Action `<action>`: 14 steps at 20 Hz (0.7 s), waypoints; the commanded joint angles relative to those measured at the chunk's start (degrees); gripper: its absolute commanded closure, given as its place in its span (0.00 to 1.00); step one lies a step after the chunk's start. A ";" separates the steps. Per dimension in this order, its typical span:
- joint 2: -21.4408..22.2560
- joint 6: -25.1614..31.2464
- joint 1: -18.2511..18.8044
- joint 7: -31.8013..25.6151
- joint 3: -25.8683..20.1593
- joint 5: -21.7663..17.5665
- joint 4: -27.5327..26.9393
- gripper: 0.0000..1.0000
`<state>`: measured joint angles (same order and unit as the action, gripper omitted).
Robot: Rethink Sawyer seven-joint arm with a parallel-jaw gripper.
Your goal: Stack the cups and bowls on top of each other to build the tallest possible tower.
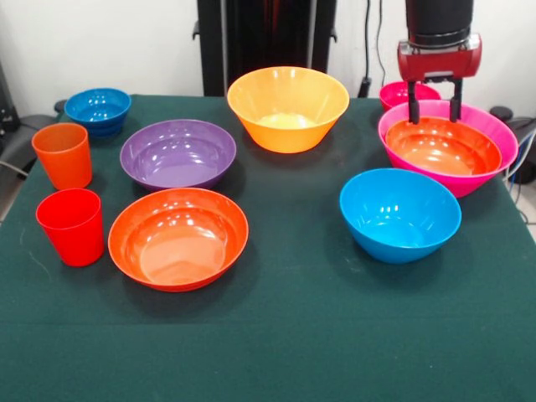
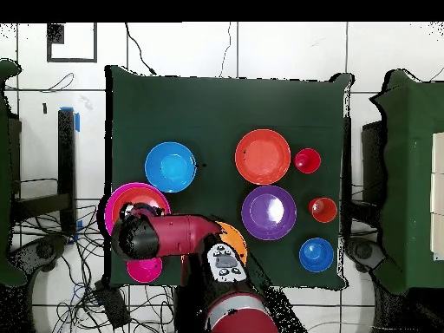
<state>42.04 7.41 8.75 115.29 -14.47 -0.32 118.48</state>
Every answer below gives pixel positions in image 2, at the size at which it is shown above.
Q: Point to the orange-red plastic bowl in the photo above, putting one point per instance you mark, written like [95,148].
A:
[138,196]
[263,156]

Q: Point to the light blue plastic bowl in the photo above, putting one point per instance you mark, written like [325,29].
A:
[170,167]

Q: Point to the large magenta plastic bowl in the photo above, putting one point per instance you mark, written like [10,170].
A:
[108,208]

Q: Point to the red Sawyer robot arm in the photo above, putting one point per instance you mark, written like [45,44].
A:
[180,236]

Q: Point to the purple plastic bowl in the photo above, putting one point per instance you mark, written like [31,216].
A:
[256,222]

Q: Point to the orange plastic bowl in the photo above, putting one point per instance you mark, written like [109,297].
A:
[236,237]

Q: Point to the dark green table cloth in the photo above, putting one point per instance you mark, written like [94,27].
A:
[208,104]

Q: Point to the red plastic cup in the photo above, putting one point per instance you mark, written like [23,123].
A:
[307,160]

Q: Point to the orange plastic cup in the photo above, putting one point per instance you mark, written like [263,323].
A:
[323,210]

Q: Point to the small magenta plastic bowl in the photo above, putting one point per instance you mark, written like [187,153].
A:
[145,270]

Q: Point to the small dark blue bowl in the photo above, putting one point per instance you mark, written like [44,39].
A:
[316,255]

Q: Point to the black power adapter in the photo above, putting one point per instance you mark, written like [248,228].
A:
[114,307]

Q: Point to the neighbouring green cloth table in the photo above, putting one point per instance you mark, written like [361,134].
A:
[409,173]
[5,173]

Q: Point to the white panel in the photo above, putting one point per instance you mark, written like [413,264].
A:
[437,194]

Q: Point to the black stand frame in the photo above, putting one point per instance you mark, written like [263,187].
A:
[66,166]

